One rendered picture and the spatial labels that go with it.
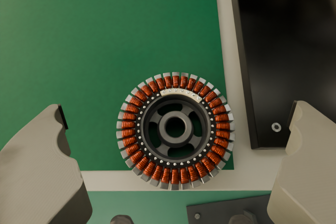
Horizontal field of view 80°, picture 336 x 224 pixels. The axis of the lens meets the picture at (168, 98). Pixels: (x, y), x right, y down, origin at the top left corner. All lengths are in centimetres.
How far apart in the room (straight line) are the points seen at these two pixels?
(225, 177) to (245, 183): 2
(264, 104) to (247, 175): 7
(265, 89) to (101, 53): 20
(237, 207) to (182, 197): 23
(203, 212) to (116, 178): 77
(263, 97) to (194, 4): 16
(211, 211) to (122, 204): 38
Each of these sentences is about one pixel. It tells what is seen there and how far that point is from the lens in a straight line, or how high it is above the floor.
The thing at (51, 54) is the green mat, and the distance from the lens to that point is 30.
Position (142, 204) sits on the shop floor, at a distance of 100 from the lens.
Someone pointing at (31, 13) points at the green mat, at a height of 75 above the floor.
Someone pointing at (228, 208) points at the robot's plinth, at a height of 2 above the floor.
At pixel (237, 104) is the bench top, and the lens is 25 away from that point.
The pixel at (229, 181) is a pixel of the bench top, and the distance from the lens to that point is 23.
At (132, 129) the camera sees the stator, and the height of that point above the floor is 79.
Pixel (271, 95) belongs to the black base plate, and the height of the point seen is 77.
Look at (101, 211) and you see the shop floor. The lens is 104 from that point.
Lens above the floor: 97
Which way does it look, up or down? 71 degrees down
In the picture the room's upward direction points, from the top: 5 degrees counter-clockwise
